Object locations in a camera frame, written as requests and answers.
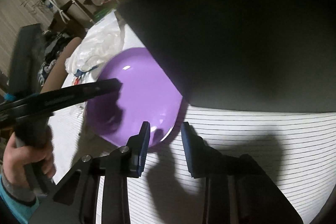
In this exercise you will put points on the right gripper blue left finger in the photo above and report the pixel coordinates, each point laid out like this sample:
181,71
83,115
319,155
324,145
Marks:
138,147

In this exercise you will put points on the left hand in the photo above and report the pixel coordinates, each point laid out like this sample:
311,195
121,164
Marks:
15,158

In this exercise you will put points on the brown armchair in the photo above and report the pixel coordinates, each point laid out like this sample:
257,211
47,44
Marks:
58,73

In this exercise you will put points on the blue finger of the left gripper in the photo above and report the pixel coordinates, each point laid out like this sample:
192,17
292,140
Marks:
99,88

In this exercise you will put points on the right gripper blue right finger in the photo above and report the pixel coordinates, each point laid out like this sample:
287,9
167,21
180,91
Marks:
196,152

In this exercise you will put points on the white plastic bag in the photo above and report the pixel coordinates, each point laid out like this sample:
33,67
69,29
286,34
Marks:
102,42

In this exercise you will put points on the grey storage box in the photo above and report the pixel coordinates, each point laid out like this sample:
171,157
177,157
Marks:
248,55

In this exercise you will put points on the teal left sleeve forearm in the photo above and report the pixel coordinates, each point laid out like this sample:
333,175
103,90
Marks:
18,203

